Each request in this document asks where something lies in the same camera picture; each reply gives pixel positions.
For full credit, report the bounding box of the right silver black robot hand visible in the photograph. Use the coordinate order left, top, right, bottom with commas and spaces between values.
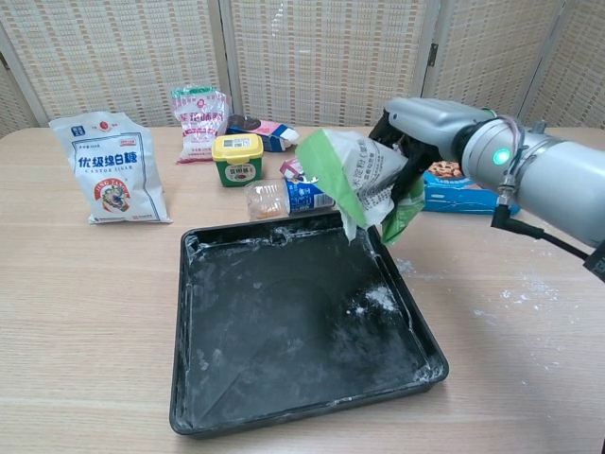
368, 97, 493, 204

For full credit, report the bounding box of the green white corn starch bag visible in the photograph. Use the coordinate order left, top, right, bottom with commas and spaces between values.
296, 130, 426, 246

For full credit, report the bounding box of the pink white snack bag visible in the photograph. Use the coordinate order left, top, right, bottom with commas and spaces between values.
170, 84, 233, 166

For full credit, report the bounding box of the black baking tray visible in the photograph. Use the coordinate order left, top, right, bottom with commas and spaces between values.
168, 211, 450, 437

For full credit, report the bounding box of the white castor sugar bag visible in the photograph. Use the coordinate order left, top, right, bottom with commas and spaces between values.
48, 111, 174, 225

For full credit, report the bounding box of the blue chocolate cookie box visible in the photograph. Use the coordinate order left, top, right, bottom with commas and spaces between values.
422, 159, 521, 217

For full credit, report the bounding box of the woven folding screen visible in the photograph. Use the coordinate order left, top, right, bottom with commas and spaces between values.
0, 0, 605, 130

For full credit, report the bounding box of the long floral carton box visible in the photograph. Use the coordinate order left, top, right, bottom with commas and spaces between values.
279, 158, 309, 183

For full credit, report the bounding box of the clear blue label bottle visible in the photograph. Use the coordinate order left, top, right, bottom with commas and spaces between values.
244, 177, 337, 221

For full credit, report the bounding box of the blue pink cookie pack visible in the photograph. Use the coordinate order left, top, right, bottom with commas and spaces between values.
225, 113, 301, 152

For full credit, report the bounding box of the yellow lid green tub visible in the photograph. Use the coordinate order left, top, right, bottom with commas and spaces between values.
211, 132, 265, 188

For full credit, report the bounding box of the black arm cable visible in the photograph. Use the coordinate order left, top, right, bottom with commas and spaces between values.
490, 205, 605, 285

